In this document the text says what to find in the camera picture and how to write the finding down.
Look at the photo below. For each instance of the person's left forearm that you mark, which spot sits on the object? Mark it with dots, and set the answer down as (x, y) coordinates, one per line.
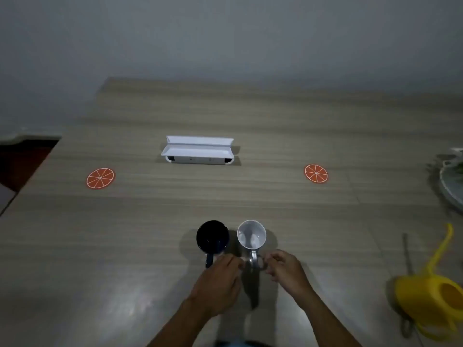
(177, 327)

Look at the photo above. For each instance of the orange slice coaster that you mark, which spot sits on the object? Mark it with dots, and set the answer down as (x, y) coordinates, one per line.
(316, 173)
(100, 178)

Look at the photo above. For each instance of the person's right thumb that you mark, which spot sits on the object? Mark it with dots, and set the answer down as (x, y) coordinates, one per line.
(272, 273)

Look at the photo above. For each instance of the person's right forearm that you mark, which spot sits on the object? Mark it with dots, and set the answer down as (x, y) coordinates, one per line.
(325, 323)

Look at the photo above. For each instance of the black mug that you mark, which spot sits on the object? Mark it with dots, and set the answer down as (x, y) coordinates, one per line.
(212, 236)

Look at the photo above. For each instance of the white mug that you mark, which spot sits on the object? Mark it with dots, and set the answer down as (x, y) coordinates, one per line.
(251, 236)

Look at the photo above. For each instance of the person's left hand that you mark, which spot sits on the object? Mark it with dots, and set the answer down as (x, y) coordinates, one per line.
(217, 289)

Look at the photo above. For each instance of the yellow watering can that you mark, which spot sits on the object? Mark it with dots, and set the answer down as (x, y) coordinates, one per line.
(426, 299)

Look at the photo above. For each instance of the person's left thumb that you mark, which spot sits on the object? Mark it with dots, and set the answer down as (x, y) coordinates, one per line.
(238, 265)

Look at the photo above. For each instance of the person's right hand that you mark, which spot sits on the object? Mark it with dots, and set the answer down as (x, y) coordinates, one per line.
(289, 276)

